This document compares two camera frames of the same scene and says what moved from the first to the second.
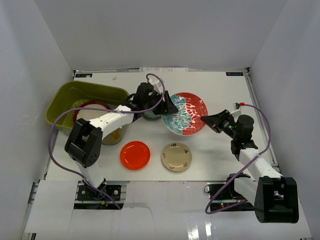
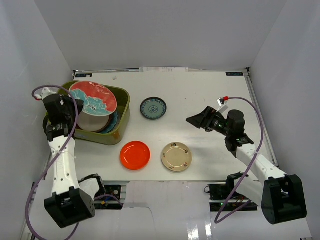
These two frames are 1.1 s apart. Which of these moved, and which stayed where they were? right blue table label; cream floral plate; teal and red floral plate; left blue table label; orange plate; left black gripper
Moved: left black gripper; teal and red floral plate
Stayed: left blue table label; right blue table label; cream floral plate; orange plate
